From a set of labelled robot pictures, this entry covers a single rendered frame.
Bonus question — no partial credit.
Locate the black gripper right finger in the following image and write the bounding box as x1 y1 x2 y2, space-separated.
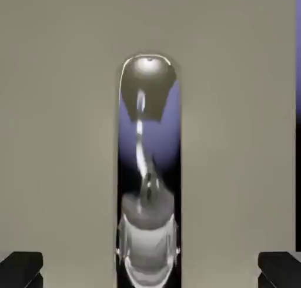
257 250 301 288

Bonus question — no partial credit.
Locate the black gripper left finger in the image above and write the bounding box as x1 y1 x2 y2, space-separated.
0 250 45 288

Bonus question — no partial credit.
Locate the beige cabinet door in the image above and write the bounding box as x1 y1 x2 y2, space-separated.
0 0 296 288

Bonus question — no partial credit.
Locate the curved shiny metal handle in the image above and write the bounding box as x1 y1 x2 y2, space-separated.
115 53 182 288

